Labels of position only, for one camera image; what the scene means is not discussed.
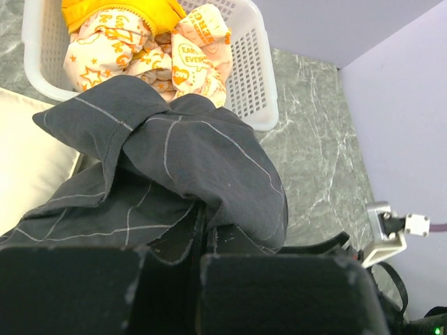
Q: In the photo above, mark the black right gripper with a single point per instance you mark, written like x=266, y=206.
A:
x=434, y=321

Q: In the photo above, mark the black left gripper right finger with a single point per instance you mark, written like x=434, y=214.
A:
x=285, y=294

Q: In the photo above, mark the cream bear print pillow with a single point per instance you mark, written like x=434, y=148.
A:
x=33, y=164

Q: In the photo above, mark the dark grey checked pillowcase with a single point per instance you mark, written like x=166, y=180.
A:
x=159, y=166

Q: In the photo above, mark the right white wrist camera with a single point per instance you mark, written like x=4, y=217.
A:
x=389, y=232

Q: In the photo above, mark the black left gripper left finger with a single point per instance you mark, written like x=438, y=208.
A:
x=69, y=290

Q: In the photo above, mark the white plastic basket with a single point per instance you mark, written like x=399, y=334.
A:
x=251, y=86

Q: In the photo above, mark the orange patterned pillowcase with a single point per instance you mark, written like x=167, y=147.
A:
x=175, y=52

